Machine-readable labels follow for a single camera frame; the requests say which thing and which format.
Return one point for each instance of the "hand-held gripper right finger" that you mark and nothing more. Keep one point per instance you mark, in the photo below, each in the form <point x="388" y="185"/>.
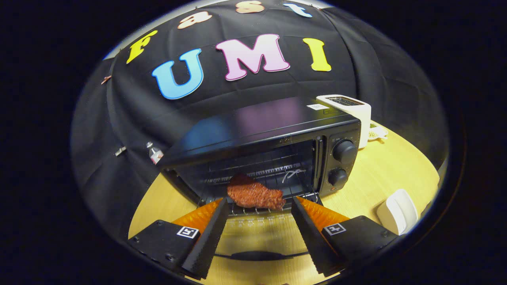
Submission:
<point x="311" y="237"/>

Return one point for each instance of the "black toaster oven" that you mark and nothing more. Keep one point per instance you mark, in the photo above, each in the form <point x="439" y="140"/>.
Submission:
<point x="277" y="118"/>

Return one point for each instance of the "white pop-up toaster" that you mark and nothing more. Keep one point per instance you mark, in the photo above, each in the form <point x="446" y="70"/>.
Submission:
<point x="362" y="118"/>

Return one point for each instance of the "pink cloth clip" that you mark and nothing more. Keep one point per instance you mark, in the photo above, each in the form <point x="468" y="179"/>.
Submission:
<point x="106" y="79"/>

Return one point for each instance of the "brown steak food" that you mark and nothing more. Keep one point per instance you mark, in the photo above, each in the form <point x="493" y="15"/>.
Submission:
<point x="253" y="196"/>

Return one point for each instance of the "white ribbed food tray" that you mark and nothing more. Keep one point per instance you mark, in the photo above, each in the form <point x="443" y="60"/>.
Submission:
<point x="396" y="213"/>

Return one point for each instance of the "small clear plastic bottle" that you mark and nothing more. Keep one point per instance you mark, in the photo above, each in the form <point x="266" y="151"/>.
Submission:
<point x="155" y="155"/>

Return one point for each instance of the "silver cloth clip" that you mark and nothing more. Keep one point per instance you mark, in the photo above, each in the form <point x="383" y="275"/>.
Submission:
<point x="121" y="151"/>

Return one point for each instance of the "white divided dish with beans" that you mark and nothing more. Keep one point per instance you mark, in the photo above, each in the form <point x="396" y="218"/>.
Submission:
<point x="378" y="132"/>

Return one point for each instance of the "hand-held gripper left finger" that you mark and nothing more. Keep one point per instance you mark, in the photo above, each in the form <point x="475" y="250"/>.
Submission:
<point x="206" y="237"/>

